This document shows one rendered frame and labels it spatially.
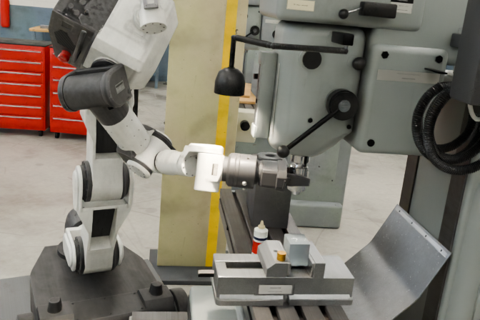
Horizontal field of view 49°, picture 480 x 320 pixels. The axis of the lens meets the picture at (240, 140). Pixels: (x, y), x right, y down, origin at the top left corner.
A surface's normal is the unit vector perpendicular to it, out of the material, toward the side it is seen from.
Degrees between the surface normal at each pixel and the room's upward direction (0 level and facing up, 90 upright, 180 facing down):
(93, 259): 104
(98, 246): 28
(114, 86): 77
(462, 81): 90
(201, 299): 0
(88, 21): 58
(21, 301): 0
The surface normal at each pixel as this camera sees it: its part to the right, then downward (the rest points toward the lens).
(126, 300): 0.09, -0.96
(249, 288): 0.14, 0.27
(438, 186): -0.99, -0.05
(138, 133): 0.82, 0.28
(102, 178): 0.44, 0.11
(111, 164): 0.43, 0.34
